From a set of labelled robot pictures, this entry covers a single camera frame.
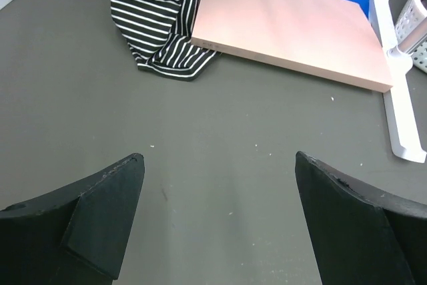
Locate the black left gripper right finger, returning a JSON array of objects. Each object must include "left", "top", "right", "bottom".
[{"left": 295, "top": 152, "right": 426, "bottom": 284}]

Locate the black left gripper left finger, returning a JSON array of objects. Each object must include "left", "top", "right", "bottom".
[{"left": 1, "top": 153, "right": 145, "bottom": 284}]

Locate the black white striped tank top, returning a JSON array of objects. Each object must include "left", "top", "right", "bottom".
[{"left": 110, "top": 0, "right": 218, "bottom": 81}]

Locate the white perforated laundry basket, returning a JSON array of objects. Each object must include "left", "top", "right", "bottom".
[{"left": 395, "top": 0, "right": 426, "bottom": 73}]

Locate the pink flat board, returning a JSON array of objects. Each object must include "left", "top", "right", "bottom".
[{"left": 191, "top": 0, "right": 393, "bottom": 93}]

